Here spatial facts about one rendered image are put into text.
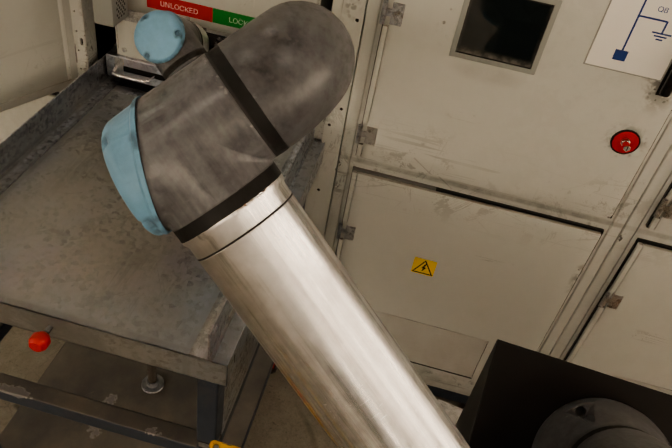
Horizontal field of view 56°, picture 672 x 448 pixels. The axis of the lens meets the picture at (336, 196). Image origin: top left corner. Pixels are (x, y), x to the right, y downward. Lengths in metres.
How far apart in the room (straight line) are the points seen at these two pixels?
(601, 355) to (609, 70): 0.86
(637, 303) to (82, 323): 1.31
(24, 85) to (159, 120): 1.15
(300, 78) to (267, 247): 0.15
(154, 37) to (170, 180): 0.62
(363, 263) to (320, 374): 1.15
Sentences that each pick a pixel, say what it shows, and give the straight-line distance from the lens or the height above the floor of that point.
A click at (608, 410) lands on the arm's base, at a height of 1.03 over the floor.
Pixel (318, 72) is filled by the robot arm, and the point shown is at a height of 1.44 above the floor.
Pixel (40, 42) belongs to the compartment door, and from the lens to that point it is 1.68.
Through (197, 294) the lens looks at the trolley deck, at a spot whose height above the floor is 0.85.
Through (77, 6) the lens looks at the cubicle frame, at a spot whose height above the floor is 1.05.
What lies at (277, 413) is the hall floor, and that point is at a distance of 2.02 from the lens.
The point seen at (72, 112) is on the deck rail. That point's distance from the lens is 1.62.
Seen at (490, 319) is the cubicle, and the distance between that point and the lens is 1.83.
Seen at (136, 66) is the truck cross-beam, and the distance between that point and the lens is 1.67.
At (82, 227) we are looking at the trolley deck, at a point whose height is 0.85.
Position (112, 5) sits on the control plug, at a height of 1.10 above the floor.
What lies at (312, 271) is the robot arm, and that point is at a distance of 0.58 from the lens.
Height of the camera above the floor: 1.72
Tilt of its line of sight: 39 degrees down
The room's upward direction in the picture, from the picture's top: 11 degrees clockwise
